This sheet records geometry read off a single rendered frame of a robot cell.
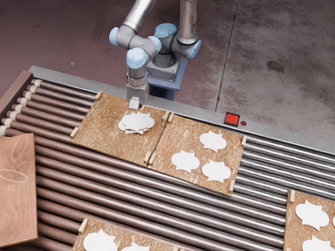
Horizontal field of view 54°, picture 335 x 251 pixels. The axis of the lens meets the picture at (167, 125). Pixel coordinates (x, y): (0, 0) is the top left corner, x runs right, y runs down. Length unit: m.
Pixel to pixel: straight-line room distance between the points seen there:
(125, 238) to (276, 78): 2.49
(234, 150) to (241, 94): 1.59
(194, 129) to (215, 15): 2.58
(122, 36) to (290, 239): 1.11
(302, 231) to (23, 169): 1.22
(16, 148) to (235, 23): 3.03
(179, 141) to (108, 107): 0.43
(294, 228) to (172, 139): 0.69
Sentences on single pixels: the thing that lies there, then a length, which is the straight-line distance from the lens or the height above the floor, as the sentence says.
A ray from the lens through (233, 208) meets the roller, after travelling 1.56.
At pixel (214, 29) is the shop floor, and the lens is 3.91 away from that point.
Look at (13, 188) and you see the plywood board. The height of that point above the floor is 1.04.
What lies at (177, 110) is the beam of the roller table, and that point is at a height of 0.92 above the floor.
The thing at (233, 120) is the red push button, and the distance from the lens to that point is 1.80.
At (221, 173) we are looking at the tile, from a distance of 1.59.
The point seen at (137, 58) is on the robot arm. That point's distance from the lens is 1.31.
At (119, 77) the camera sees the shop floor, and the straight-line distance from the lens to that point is 3.27.
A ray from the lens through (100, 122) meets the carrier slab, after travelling 1.74.
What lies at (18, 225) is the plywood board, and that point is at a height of 1.04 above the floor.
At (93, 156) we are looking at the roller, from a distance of 1.65.
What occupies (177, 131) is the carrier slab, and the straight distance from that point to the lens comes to 1.69.
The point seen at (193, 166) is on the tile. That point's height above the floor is 0.94.
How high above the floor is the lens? 2.31
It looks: 53 degrees down
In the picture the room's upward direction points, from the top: 4 degrees clockwise
